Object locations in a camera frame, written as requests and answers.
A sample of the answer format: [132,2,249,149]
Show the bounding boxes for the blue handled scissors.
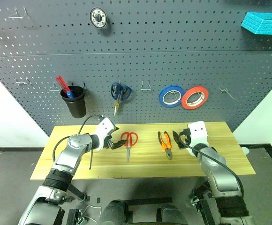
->
[110,82,132,117]

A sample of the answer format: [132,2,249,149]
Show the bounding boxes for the round silver black filter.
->
[90,7,108,29]

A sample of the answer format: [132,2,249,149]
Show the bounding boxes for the black plastic cup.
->
[60,85,87,119]

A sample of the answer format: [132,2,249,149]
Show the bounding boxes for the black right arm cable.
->
[184,142,244,200]

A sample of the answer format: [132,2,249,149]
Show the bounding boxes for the red handled scissors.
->
[120,131,138,163]

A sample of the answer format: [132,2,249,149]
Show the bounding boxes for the orange black pliers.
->
[158,131,174,160]

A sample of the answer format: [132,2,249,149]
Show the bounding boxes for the red tape roll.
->
[181,86,210,110]

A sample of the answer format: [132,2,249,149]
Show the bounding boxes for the teal brick pattern foam block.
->
[241,12,272,36]

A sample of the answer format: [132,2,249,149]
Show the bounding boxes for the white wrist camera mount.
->
[187,121,208,157]
[95,117,116,152]

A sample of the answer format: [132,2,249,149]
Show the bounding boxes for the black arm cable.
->
[184,142,244,200]
[53,114,105,165]

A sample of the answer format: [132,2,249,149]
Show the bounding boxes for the bent silver wire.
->
[82,204,103,223]

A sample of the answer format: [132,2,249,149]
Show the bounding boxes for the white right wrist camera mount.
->
[187,121,208,157]

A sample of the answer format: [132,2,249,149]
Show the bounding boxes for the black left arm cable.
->
[53,114,105,165]

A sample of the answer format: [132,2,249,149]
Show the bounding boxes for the blue tape roll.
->
[159,84,185,108]

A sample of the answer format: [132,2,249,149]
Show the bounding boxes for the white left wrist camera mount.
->
[95,117,116,152]

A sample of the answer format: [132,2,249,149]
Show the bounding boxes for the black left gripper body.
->
[103,135,115,150]

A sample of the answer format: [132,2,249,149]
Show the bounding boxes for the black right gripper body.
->
[183,130,193,150]

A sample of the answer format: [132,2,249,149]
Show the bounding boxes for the black table leg strut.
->
[189,184,216,225]
[67,182,90,203]

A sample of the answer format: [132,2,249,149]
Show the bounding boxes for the grey rounded leg cover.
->
[156,205,188,225]
[98,200,129,225]

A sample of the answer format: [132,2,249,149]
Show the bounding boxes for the dark grey perforated pegboard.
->
[0,0,272,137]

